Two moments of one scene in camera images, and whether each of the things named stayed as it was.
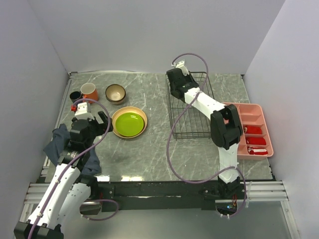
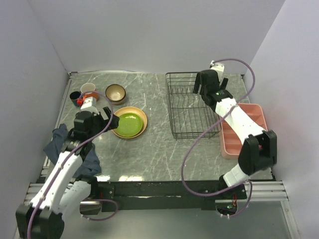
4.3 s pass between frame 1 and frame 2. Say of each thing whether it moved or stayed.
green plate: stayed
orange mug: stayed
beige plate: stayed
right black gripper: moved
